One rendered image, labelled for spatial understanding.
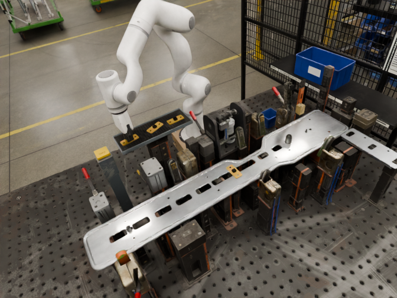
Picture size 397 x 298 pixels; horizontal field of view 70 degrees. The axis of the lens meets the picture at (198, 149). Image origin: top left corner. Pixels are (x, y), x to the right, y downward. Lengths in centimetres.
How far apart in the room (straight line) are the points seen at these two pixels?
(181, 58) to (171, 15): 25
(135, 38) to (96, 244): 83
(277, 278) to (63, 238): 110
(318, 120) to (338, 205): 46
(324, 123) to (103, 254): 124
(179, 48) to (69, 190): 110
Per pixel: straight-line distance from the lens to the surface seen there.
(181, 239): 112
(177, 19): 133
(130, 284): 106
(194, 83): 157
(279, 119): 165
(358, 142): 159
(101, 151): 135
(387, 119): 173
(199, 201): 124
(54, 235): 178
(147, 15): 125
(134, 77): 113
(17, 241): 187
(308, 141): 152
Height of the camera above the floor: 200
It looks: 43 degrees down
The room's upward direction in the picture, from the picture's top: 8 degrees counter-clockwise
